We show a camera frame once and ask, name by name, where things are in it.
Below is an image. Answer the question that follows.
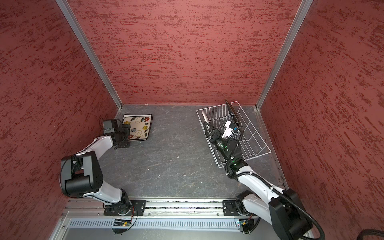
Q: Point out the black plate yellow rim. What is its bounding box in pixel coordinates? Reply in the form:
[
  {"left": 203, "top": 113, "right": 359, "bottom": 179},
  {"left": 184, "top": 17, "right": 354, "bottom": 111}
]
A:
[{"left": 225, "top": 99, "right": 242, "bottom": 127}]

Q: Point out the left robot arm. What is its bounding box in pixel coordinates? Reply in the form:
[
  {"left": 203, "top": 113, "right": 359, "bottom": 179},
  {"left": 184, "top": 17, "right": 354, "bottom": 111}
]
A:
[{"left": 60, "top": 124, "right": 134, "bottom": 216}]

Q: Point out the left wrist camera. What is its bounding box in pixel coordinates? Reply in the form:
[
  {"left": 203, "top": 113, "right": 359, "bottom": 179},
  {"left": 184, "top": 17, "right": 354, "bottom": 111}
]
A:
[{"left": 103, "top": 119, "right": 119, "bottom": 135}]

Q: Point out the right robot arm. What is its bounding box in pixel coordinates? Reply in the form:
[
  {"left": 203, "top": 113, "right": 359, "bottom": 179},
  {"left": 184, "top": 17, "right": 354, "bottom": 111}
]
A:
[{"left": 203, "top": 123, "right": 314, "bottom": 240}]

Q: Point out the right corner aluminium profile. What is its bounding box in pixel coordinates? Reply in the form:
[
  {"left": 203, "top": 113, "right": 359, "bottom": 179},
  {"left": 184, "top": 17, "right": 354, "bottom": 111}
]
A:
[{"left": 256, "top": 0, "right": 313, "bottom": 111}]

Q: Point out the white wire dish rack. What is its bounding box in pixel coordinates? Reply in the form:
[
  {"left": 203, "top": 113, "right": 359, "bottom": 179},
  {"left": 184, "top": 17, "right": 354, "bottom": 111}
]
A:
[{"left": 196, "top": 101, "right": 271, "bottom": 168}]

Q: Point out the corner aluminium profile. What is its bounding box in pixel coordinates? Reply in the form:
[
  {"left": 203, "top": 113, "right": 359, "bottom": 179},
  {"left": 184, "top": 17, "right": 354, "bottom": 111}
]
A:
[
  {"left": 56, "top": 0, "right": 123, "bottom": 110},
  {"left": 256, "top": 0, "right": 313, "bottom": 111}
]

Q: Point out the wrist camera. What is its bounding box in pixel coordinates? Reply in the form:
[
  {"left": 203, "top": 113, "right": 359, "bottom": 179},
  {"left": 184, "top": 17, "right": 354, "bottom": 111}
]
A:
[
  {"left": 222, "top": 121, "right": 241, "bottom": 139},
  {"left": 103, "top": 119, "right": 119, "bottom": 135}
]

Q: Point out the aluminium front rail frame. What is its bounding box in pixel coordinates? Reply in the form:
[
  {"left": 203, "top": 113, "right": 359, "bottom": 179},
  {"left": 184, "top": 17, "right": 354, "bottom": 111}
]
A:
[{"left": 50, "top": 198, "right": 268, "bottom": 240}]

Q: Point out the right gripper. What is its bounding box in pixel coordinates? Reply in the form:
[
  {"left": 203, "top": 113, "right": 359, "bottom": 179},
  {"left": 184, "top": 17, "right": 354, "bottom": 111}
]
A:
[{"left": 204, "top": 122, "right": 232, "bottom": 162}]

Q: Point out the floral square plate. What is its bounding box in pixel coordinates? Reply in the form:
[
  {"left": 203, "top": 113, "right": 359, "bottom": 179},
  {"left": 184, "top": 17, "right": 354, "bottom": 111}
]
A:
[{"left": 123, "top": 114, "right": 153, "bottom": 142}]

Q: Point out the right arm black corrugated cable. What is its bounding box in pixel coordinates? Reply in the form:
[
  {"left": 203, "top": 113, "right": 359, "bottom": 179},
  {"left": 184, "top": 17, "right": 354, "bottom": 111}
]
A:
[{"left": 224, "top": 126, "right": 326, "bottom": 240}]

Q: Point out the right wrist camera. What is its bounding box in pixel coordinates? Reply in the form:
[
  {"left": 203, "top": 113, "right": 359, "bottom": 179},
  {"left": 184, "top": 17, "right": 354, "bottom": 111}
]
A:
[{"left": 222, "top": 121, "right": 241, "bottom": 139}]

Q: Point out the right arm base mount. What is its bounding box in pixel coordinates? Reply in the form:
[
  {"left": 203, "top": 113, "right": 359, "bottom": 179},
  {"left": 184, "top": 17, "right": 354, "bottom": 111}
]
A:
[{"left": 222, "top": 200, "right": 250, "bottom": 217}]

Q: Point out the left corner aluminium profile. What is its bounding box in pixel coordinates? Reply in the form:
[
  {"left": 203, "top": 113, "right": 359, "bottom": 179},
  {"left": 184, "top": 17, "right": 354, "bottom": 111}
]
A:
[{"left": 56, "top": 0, "right": 123, "bottom": 110}]

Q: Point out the white round bowl plate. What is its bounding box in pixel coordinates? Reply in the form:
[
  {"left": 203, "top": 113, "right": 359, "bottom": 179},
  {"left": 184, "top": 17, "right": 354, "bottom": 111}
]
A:
[{"left": 202, "top": 111, "right": 210, "bottom": 124}]

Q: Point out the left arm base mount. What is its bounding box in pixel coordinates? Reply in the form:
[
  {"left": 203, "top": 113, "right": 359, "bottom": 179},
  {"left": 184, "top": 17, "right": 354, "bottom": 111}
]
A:
[{"left": 104, "top": 200, "right": 147, "bottom": 217}]

